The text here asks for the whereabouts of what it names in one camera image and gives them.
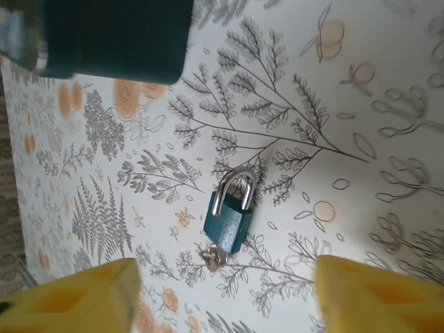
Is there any small key with ring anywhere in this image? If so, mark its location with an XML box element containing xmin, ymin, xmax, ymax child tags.
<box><xmin>200</xmin><ymin>243</ymin><xmax>231</xmax><ymax>273</ymax></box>

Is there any floral patterned table cover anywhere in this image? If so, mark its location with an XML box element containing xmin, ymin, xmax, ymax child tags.
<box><xmin>0</xmin><ymin>0</ymin><xmax>444</xmax><ymax>333</ymax></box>

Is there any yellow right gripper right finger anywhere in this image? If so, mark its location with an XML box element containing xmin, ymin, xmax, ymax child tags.
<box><xmin>314</xmin><ymin>254</ymin><xmax>444</xmax><ymax>333</ymax></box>

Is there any Starry Night printed box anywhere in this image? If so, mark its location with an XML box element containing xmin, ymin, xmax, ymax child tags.
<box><xmin>0</xmin><ymin>0</ymin><xmax>196</xmax><ymax>87</ymax></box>

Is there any teal padlock with silver shackle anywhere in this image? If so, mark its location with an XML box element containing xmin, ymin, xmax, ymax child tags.
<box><xmin>202</xmin><ymin>165</ymin><xmax>259</xmax><ymax>257</ymax></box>

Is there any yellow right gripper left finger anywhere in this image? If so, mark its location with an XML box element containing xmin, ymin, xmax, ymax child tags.
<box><xmin>0</xmin><ymin>257</ymin><xmax>142</xmax><ymax>333</ymax></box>

